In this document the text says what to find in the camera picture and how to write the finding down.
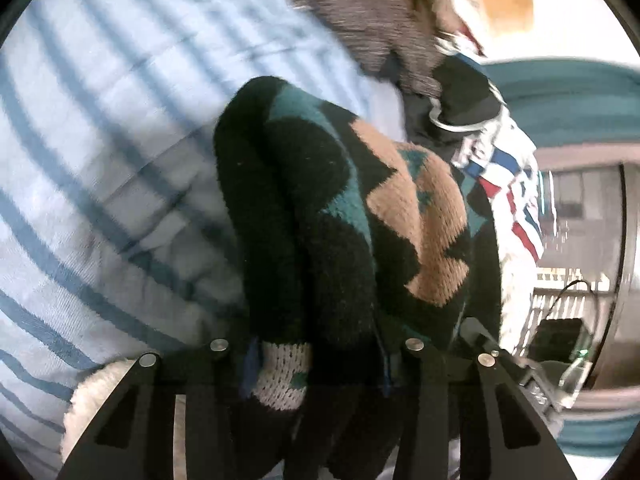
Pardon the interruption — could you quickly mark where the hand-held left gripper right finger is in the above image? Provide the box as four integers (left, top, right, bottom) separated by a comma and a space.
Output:
380, 337, 576, 480

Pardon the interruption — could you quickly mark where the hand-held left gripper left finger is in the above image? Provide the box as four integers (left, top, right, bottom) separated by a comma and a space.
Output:
55, 337, 261, 480

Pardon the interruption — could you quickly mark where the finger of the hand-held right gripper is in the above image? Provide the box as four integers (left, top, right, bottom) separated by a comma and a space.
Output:
460, 316, 501, 356

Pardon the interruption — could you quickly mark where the black patterned knit sweater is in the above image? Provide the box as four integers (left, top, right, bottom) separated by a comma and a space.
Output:
214, 75, 503, 480

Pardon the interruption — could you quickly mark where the white slatted rack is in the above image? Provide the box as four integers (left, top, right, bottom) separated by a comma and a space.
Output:
530, 270, 613, 356

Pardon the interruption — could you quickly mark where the teal cloth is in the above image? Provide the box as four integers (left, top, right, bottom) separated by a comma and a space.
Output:
555, 407, 633, 458
480, 57, 640, 161

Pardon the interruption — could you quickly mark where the white fluffy blanket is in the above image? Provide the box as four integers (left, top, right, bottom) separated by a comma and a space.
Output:
60, 350, 161, 466

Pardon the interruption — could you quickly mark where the white patterned shirt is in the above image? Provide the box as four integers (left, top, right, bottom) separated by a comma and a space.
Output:
450, 105, 546, 356

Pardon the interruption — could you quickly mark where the light blue striped shirt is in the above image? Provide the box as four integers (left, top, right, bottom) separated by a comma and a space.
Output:
0, 0, 416, 476

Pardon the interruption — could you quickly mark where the brown striped garment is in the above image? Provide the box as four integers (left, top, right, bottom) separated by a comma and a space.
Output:
282, 0, 481, 96

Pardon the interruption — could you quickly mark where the black cable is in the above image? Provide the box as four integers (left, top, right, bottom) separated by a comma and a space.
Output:
542, 279, 601, 321

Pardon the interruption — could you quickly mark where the black garment with white cord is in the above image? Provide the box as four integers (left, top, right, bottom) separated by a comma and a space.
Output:
380, 30, 508, 146

